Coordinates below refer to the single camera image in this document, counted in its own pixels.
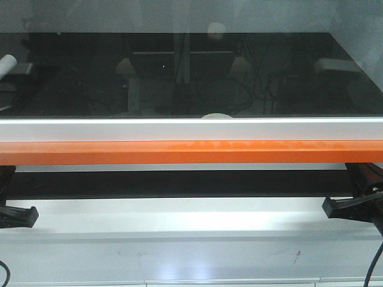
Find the glass sash with orange handle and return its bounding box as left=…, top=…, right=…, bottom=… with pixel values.
left=1, top=1, right=382, bottom=173

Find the black cable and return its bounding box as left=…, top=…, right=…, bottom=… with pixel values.
left=363, top=221, right=383, bottom=287

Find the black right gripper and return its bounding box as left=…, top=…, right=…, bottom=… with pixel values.
left=322, top=163, right=382, bottom=223

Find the white cabinet front ledge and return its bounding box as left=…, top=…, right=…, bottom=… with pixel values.
left=1, top=198, right=382, bottom=286

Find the rolled white dark poster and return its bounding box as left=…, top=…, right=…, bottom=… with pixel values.
left=0, top=54, right=17, bottom=80

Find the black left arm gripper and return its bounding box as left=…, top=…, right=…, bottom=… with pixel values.
left=1, top=166, right=39, bottom=228

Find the glass jar with cream lid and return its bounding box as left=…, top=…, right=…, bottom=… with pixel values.
left=202, top=113, right=232, bottom=120

